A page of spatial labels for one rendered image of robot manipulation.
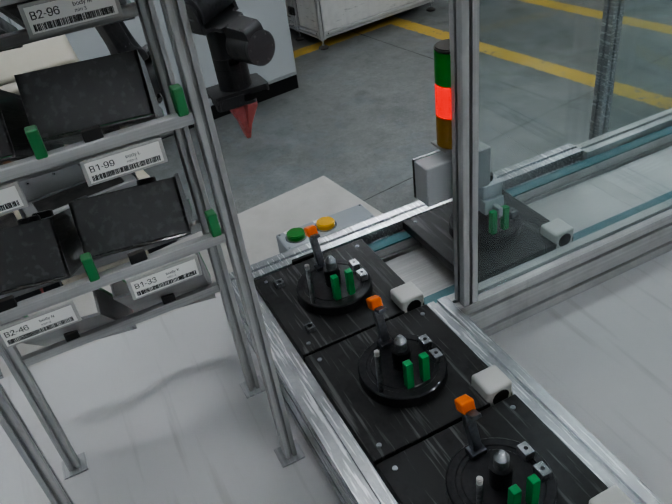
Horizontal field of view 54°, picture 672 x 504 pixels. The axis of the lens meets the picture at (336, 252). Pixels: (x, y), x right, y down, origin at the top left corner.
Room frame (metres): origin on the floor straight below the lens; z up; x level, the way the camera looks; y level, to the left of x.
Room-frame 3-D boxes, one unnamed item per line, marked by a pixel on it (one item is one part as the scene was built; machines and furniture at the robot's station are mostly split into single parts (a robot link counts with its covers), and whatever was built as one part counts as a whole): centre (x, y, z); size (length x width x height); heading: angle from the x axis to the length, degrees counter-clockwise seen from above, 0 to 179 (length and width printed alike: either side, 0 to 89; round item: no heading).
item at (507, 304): (1.05, -0.27, 0.91); 0.84 x 0.28 x 0.10; 111
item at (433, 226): (1.09, -0.30, 0.96); 0.24 x 0.24 x 0.02; 21
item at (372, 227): (1.21, -0.19, 0.91); 0.89 x 0.06 x 0.11; 111
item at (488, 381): (0.73, -0.08, 1.01); 0.24 x 0.24 x 0.13; 21
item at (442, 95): (0.92, -0.21, 1.33); 0.05 x 0.05 x 0.05
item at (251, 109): (1.13, 0.14, 1.27); 0.07 x 0.07 x 0.09; 21
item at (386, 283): (0.96, 0.01, 1.01); 0.24 x 0.24 x 0.13; 21
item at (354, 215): (1.19, 0.01, 0.93); 0.21 x 0.07 x 0.06; 111
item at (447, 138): (0.92, -0.21, 1.28); 0.05 x 0.05 x 0.05
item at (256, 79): (1.13, 0.13, 1.34); 0.10 x 0.07 x 0.07; 111
